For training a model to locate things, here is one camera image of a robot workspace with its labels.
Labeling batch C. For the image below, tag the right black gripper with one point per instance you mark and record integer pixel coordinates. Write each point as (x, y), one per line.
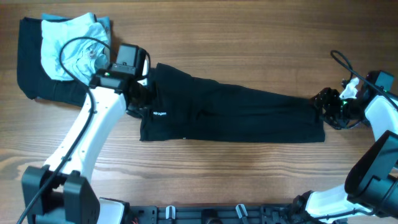
(325, 99)

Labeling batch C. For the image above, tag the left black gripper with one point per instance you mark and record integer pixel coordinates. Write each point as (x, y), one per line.
(148, 104)

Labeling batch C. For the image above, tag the black polo shirt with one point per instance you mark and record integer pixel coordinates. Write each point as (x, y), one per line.
(187, 107)

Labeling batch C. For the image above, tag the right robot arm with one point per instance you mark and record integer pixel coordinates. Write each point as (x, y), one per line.
(369, 189)

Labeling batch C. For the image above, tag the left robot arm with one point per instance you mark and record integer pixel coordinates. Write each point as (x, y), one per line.
(60, 191)

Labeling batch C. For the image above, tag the light blue crumpled garment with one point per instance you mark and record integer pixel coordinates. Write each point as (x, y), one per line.
(82, 68)

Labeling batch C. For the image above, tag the black folded garment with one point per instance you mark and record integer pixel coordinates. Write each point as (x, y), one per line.
(31, 77)

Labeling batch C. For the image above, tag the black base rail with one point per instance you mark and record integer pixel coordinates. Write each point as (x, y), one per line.
(260, 214)

